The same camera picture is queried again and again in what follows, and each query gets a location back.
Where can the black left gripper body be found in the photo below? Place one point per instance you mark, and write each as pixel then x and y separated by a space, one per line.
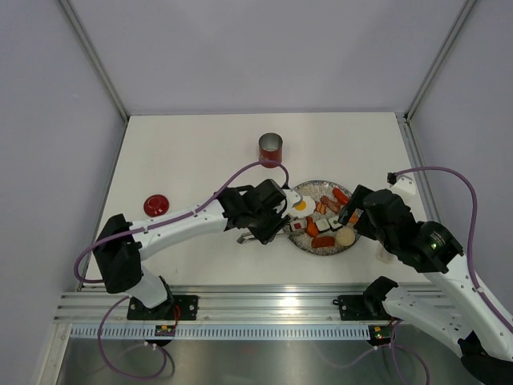
pixel 264 217

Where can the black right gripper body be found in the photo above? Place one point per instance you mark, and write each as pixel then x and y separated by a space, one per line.
pixel 388 239

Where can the sushi roll pink centre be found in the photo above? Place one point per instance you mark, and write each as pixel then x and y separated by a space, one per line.
pixel 297 226

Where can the toy bacon slice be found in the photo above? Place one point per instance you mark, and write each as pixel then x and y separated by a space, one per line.
pixel 320 208

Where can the toy orange fried chicken piece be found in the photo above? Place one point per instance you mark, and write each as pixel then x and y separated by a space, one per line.
pixel 311 228

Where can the red round lid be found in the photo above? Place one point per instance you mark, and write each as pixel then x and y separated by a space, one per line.
pixel 156 205

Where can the steel serving tongs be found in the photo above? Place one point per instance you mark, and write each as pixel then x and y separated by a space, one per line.
pixel 248 237

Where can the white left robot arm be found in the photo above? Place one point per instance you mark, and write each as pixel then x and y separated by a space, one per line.
pixel 123 246

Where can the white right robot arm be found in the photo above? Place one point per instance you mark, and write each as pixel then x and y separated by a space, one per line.
pixel 430 250

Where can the red cylindrical lunch container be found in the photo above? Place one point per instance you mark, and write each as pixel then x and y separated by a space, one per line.
pixel 270 149

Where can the toy orange chicken leg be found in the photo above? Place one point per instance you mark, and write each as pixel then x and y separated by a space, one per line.
pixel 353 219

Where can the toy red sausage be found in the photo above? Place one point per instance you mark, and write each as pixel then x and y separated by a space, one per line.
pixel 340 196

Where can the sushi roll green centre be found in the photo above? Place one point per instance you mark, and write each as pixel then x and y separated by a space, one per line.
pixel 334 224

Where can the toy brown meat chunk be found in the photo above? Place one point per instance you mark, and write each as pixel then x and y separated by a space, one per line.
pixel 333 206

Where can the toy steamed bun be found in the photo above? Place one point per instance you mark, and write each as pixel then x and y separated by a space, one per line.
pixel 345 237

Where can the toy fried egg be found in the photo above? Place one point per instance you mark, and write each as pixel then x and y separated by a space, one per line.
pixel 306 207

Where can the speckled ceramic plate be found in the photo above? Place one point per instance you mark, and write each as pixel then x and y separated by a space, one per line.
pixel 316 189

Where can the toy red meat slab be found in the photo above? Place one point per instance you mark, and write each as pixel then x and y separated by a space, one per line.
pixel 323 242

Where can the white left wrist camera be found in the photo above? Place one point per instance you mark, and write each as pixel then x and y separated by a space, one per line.
pixel 292 200

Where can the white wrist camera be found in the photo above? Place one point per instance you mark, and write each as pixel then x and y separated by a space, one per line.
pixel 292 200
pixel 403 186

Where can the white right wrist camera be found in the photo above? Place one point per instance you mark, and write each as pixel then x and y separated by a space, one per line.
pixel 403 186

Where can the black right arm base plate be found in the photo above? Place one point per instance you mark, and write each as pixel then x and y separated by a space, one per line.
pixel 353 308

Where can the white slotted cable duct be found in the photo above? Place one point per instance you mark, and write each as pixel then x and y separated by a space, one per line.
pixel 225 332

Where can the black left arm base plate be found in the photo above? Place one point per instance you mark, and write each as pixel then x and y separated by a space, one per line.
pixel 184 307

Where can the aluminium front rail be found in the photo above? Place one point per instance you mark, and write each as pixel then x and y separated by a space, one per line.
pixel 270 304

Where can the right aluminium frame post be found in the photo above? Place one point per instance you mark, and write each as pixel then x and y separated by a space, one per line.
pixel 441 56

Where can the aluminium frame post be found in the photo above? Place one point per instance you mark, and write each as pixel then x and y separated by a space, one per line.
pixel 441 56
pixel 78 29

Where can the left aluminium frame post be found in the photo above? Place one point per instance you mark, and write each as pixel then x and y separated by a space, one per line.
pixel 78 29

